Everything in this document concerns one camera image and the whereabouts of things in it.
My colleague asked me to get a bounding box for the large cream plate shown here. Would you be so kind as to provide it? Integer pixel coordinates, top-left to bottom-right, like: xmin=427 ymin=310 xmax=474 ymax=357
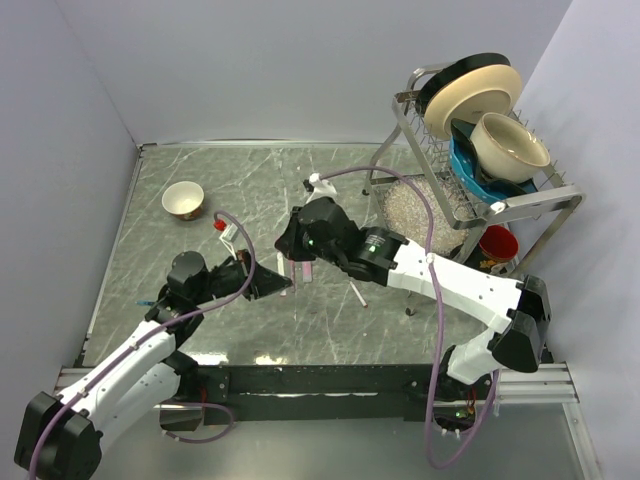
xmin=423 ymin=65 xmax=523 ymax=140

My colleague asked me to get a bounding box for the cream ceramic bowl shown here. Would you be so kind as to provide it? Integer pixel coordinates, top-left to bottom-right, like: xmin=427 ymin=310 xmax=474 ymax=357
xmin=471 ymin=112 xmax=551 ymax=184

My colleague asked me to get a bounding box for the metal dish rack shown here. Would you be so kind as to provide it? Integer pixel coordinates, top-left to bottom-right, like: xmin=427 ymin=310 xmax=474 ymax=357
xmin=369 ymin=63 xmax=586 ymax=279

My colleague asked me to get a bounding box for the pink highlighter pen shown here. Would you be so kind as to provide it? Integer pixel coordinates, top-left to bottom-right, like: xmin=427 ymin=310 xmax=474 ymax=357
xmin=301 ymin=261 xmax=313 ymax=283

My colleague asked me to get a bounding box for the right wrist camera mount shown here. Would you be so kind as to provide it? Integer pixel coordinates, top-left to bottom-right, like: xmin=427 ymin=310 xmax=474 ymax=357
xmin=303 ymin=173 xmax=337 ymax=204

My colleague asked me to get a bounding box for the white marker pen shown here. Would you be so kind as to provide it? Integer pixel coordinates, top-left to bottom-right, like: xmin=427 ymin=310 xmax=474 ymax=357
xmin=349 ymin=282 xmax=368 ymax=308
xmin=276 ymin=252 xmax=287 ymax=297

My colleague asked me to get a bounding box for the red black mug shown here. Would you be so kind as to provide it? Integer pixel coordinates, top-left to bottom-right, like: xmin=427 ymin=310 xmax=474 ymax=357
xmin=466 ymin=225 xmax=519 ymax=275

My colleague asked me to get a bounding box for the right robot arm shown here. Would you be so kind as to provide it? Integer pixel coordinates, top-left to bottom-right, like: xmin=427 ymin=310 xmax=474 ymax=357
xmin=274 ymin=197 xmax=551 ymax=398

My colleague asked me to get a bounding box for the black base bar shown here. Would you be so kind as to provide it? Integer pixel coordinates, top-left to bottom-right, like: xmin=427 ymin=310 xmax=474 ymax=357
xmin=173 ymin=364 xmax=432 ymax=422

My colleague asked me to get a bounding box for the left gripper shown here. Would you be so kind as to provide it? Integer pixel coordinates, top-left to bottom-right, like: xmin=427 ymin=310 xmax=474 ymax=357
xmin=192 ymin=248 xmax=292 ymax=305

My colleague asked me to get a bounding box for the pink thin pen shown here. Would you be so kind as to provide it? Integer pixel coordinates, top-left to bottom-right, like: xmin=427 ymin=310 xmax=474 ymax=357
xmin=289 ymin=261 xmax=297 ymax=293

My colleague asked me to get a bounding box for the blue dotted bowl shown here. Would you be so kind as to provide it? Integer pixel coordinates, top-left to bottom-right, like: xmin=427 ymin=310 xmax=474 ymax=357
xmin=449 ymin=139 xmax=537 ymax=204

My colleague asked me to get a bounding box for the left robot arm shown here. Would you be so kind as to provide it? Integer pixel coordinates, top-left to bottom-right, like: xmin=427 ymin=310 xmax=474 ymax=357
xmin=14 ymin=250 xmax=292 ymax=479

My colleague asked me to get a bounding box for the aluminium frame rail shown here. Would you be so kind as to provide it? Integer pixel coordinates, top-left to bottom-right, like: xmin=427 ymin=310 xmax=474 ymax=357
xmin=496 ymin=363 xmax=579 ymax=405

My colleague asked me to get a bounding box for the small white bowl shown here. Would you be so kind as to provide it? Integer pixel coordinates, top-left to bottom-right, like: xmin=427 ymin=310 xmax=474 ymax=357
xmin=161 ymin=181 xmax=205 ymax=221

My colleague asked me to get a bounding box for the black plate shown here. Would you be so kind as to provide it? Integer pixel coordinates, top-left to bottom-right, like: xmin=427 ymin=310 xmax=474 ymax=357
xmin=415 ymin=52 xmax=511 ymax=115

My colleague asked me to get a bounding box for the speckled glass plate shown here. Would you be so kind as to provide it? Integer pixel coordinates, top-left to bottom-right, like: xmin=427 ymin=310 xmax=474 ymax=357
xmin=383 ymin=175 xmax=468 ymax=257

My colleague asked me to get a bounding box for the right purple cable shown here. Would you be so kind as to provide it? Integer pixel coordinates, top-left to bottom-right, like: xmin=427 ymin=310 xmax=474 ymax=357
xmin=324 ymin=165 xmax=501 ymax=470

